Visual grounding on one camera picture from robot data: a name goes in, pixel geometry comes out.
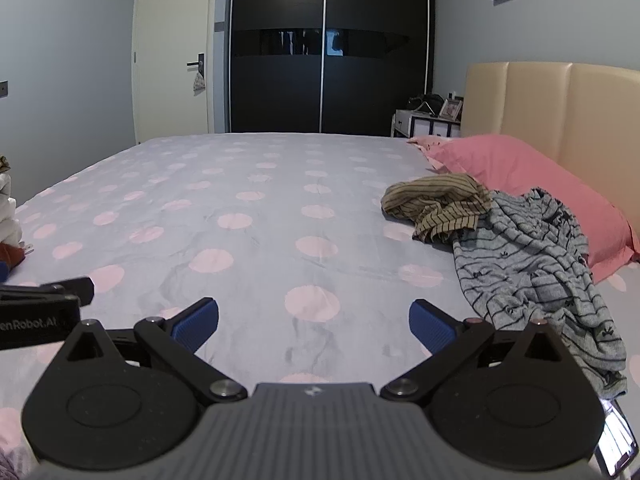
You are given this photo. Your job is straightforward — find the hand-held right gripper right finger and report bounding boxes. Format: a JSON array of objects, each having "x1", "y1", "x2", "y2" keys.
[{"x1": 380, "y1": 299, "x2": 583, "y2": 402}]

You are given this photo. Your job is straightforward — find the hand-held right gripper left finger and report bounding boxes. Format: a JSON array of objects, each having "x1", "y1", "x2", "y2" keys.
[{"x1": 52, "y1": 297, "x2": 248, "y2": 402}]

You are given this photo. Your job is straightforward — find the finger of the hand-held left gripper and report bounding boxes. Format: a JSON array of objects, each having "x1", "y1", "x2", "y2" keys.
[{"x1": 0, "y1": 277, "x2": 96, "y2": 307}]

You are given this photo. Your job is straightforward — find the olive striped shirt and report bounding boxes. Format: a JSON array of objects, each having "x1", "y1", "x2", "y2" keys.
[{"x1": 381, "y1": 172, "x2": 493, "y2": 245}]

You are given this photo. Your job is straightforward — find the stack of folded clothes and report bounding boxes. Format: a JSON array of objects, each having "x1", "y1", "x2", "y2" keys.
[{"x1": 0, "y1": 156, "x2": 26, "y2": 281}]

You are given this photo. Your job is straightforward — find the grey striped garment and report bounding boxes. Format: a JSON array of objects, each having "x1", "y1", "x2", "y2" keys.
[{"x1": 452, "y1": 187, "x2": 628, "y2": 401}]

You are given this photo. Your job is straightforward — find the pale purple cloth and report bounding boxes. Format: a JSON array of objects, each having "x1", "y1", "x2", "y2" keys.
[{"x1": 0, "y1": 445, "x2": 32, "y2": 480}]

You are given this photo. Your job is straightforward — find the polka dot bed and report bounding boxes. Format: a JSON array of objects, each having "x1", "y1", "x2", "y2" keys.
[{"x1": 0, "y1": 132, "x2": 640, "y2": 480}]

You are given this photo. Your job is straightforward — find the pink pillow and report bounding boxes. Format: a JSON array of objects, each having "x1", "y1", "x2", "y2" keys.
[{"x1": 407, "y1": 134, "x2": 640, "y2": 281}]

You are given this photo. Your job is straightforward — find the white nightstand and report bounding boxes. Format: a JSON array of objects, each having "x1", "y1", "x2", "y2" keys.
[{"x1": 391, "y1": 109, "x2": 462, "y2": 138}]

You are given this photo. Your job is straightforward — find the smartphone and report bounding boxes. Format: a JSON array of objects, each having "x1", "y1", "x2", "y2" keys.
[{"x1": 595, "y1": 400, "x2": 639, "y2": 477}]

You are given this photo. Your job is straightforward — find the black bag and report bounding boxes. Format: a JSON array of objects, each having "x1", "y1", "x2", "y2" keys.
[{"x1": 406, "y1": 94, "x2": 443, "y2": 113}]

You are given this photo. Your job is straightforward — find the black sliding wardrobe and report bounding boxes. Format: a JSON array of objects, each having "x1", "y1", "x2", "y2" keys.
[{"x1": 229, "y1": 0, "x2": 436, "y2": 137}]

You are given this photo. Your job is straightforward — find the beige padded headboard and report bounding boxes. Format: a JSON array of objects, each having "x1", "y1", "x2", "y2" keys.
[{"x1": 460, "y1": 61, "x2": 640, "y2": 261}]

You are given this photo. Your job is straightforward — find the white door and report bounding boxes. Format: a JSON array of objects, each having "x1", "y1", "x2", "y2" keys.
[{"x1": 131, "y1": 0, "x2": 221, "y2": 145}]

